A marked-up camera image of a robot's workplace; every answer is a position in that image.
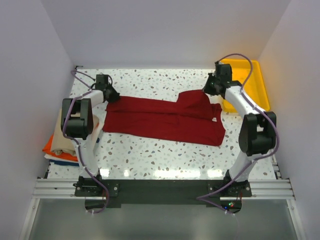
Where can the yellow plastic tray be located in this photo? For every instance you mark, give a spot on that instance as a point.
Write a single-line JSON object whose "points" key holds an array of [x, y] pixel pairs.
{"points": [[255, 86]]}

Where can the blue folded t shirt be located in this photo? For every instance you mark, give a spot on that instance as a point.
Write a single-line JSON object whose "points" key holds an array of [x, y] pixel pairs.
{"points": [[58, 152]]}

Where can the beige folded t shirt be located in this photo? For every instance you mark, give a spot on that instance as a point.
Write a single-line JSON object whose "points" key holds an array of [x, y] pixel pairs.
{"points": [[59, 141]]}

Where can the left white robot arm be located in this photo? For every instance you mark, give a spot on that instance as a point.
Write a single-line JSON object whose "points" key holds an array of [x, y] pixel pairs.
{"points": [[77, 121]]}

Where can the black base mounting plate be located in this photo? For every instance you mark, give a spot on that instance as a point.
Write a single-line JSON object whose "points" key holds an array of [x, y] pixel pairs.
{"points": [[114, 193]]}

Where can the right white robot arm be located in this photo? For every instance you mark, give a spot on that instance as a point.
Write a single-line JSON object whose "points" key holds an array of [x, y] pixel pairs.
{"points": [[258, 133]]}

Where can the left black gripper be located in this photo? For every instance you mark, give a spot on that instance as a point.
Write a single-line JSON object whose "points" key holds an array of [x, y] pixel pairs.
{"points": [[115, 95]]}

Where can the dark red t shirt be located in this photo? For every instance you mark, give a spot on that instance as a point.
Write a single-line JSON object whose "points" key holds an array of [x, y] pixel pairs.
{"points": [[192, 118]]}

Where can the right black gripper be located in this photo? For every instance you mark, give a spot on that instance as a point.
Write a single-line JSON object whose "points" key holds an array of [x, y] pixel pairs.
{"points": [[206, 89]]}

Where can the white folded t shirt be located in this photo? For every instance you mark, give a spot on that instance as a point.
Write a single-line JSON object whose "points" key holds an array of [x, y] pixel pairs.
{"points": [[66, 157]]}

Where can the aluminium frame rail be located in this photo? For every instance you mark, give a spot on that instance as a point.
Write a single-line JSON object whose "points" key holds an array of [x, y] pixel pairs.
{"points": [[264, 179]]}

